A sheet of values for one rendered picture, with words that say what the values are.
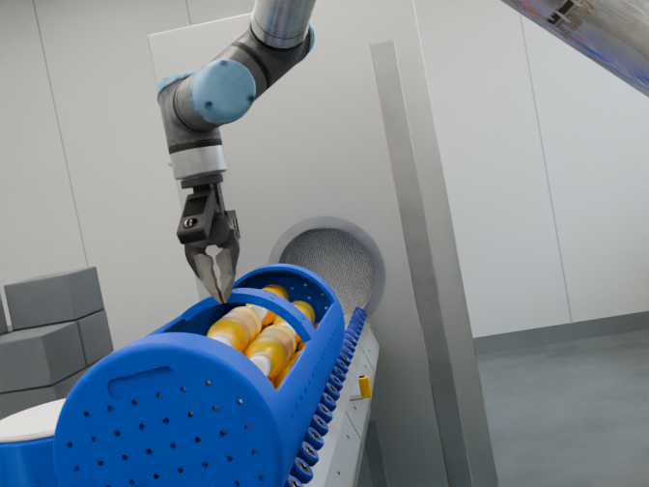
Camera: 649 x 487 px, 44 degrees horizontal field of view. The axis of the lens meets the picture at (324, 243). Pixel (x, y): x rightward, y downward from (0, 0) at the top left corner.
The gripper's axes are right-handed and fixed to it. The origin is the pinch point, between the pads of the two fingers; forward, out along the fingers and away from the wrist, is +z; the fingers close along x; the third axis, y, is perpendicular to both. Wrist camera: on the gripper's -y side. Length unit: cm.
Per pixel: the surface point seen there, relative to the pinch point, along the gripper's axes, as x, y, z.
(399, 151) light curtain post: -32, 67, -21
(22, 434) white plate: 43.5, 7.1, 19.5
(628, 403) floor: -123, 298, 122
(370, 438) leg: -6, 122, 66
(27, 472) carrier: 43, 6, 26
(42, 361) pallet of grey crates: 163, 249, 43
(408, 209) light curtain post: -32, 67, -6
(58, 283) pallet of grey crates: 166, 290, 7
